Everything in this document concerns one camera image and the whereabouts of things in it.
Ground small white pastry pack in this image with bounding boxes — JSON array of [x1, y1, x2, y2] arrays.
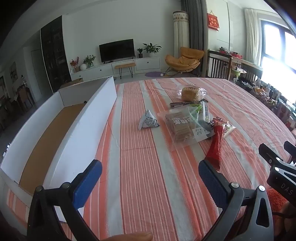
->
[[223, 121, 236, 138]]

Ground red sausage snack pack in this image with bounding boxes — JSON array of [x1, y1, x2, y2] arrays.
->
[[205, 117, 227, 171]]

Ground clear bag of brown bars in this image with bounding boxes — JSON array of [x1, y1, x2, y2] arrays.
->
[[158, 104, 208, 150]]

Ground bread loaf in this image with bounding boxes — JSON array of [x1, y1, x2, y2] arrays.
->
[[177, 85, 207, 103]]

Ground brown hawthorn roll pack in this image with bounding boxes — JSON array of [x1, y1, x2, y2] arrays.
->
[[170, 102, 192, 109]]

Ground triangular white snack pack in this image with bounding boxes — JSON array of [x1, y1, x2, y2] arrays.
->
[[138, 109, 159, 130]]

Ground brown chocolate bar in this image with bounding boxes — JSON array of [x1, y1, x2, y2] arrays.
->
[[198, 120, 215, 138]]

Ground long black snack pack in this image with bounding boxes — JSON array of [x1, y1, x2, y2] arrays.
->
[[199, 99, 210, 123]]

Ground green white snack packet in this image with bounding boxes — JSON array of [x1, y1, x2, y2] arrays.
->
[[189, 104, 202, 113]]

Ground green tube snack pack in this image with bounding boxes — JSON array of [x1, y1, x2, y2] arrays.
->
[[189, 110, 199, 123]]

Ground person's hand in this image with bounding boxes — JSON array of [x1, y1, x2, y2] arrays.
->
[[102, 232, 153, 241]]

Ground white cardboard box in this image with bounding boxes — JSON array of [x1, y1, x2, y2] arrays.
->
[[1, 77, 117, 223]]

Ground wooden side table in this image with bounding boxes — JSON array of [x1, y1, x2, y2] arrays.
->
[[232, 57, 263, 83]]

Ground striped orange tablecloth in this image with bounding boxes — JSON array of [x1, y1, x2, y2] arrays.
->
[[1, 78, 295, 240]]

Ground dark wooden chair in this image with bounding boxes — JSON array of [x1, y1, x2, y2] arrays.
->
[[206, 50, 233, 80]]

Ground white sheer curtain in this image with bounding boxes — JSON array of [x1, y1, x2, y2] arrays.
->
[[244, 9, 261, 65]]

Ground dining table with chairs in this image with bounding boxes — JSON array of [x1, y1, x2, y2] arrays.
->
[[1, 84, 35, 113]]

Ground orange lounge chair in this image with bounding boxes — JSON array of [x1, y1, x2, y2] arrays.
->
[[164, 47, 205, 75]]

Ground brown cardboard box on floor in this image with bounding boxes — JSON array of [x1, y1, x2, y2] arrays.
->
[[60, 78, 83, 89]]

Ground purple round floor mat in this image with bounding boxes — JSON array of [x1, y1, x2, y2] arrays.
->
[[145, 71, 164, 78]]

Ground white round vase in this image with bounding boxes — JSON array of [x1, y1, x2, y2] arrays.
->
[[80, 63, 87, 70]]

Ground red flower vase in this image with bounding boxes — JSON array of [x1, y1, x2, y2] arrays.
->
[[70, 56, 80, 72]]

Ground covered standing air conditioner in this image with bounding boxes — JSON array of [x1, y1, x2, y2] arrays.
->
[[173, 11, 190, 58]]

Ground white tv cabinet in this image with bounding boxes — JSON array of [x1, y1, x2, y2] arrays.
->
[[71, 57, 161, 81]]

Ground green plant in vase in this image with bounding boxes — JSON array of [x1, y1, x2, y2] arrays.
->
[[83, 55, 96, 68]]

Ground large green potted plant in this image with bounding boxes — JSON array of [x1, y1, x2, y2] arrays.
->
[[143, 43, 162, 57]]

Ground grey curtain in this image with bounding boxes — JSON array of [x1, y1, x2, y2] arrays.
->
[[181, 0, 208, 77]]

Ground small dark potted plant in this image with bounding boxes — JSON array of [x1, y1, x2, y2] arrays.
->
[[137, 48, 143, 58]]

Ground small wooden bench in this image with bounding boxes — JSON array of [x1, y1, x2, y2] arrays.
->
[[114, 62, 136, 79]]

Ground black flat television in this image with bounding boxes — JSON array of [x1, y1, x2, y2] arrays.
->
[[99, 39, 135, 63]]

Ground black glass display cabinet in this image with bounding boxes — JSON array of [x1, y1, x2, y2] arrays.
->
[[40, 16, 72, 92]]

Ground red wall hanging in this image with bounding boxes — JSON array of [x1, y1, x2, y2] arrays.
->
[[207, 13, 220, 31]]

